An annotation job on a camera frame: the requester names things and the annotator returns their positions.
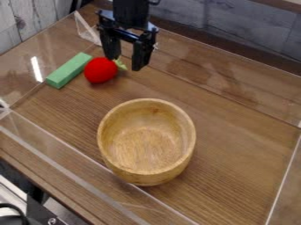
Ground black bracket with cable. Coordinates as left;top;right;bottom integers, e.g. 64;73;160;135
0;195;69;225

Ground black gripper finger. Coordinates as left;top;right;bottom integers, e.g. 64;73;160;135
99;25;122;60
131;32;156;71

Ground green rectangular block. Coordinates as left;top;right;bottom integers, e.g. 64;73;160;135
45;52;92;89

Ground clear acrylic enclosure walls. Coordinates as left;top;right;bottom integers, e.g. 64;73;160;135
0;18;301;225

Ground wooden bowl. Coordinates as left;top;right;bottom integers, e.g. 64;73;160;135
96;98;197;186

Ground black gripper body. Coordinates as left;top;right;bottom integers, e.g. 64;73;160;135
96;0;160;37

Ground red plush fruit green stem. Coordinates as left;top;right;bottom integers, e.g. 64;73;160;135
83;57;127;83

